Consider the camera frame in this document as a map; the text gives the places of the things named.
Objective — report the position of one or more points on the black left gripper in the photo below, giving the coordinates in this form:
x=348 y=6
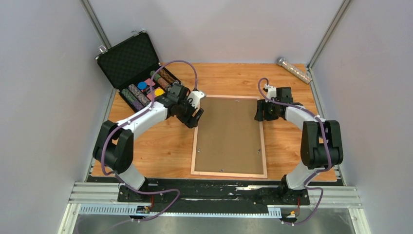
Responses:
x=190 y=121

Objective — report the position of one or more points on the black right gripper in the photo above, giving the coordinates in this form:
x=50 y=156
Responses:
x=261 y=107

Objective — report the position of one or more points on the brown backing board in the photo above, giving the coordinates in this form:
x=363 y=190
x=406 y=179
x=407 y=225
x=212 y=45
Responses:
x=229 y=139

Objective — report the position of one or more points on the wooden picture frame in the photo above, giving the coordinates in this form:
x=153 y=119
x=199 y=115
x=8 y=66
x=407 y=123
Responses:
x=265 y=155

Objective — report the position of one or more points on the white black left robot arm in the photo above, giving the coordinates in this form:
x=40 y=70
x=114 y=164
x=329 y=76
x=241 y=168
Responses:
x=115 y=141

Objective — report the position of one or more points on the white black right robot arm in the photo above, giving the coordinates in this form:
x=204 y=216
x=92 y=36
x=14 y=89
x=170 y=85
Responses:
x=321 y=145

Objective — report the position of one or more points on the yellow poker chip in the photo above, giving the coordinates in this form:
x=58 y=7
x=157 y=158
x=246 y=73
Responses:
x=158 y=92

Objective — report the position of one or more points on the glittery silver tube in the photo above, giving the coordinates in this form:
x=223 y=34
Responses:
x=281 y=61

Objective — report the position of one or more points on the blue poker chip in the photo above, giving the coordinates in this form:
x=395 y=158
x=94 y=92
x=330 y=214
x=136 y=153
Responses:
x=142 y=85

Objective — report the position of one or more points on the black poker chip case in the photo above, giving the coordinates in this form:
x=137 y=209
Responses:
x=130 y=62

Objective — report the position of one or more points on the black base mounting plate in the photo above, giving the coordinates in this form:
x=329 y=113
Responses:
x=208 y=196

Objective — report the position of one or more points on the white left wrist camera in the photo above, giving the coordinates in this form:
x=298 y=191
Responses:
x=195 y=98

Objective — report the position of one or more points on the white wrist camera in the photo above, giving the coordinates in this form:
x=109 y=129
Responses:
x=195 y=98
x=271 y=92

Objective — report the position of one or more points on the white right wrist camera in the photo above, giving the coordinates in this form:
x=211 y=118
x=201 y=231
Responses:
x=271 y=92

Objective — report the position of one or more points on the aluminium front rail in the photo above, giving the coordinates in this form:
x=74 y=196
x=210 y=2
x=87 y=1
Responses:
x=344 y=198

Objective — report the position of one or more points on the aluminium enclosure post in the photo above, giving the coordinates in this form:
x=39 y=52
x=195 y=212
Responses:
x=105 y=44
x=345 y=4

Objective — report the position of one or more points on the left aluminium enclosure post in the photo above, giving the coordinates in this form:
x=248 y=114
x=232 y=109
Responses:
x=105 y=44

